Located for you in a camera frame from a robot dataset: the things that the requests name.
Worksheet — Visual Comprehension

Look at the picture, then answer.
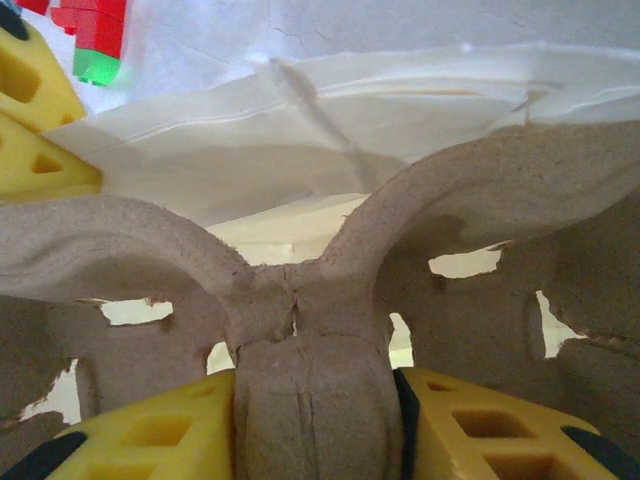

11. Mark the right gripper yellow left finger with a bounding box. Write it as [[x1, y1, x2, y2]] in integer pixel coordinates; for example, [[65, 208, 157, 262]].
[[0, 369, 239, 480]]

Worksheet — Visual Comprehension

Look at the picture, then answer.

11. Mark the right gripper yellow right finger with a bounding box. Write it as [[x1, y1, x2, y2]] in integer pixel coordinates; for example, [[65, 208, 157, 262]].
[[392, 367, 640, 480]]

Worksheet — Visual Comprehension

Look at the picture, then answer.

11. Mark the cardboard cup carrier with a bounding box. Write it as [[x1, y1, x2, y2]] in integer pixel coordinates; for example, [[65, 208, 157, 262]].
[[0, 119, 640, 480]]

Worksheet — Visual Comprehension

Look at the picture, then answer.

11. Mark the white paper takeout bag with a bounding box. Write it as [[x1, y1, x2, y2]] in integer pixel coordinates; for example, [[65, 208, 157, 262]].
[[19, 42, 640, 421]]

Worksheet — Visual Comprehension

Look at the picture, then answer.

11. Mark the red green toy block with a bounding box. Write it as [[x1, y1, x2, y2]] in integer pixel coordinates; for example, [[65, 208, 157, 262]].
[[13, 0, 127, 86]]

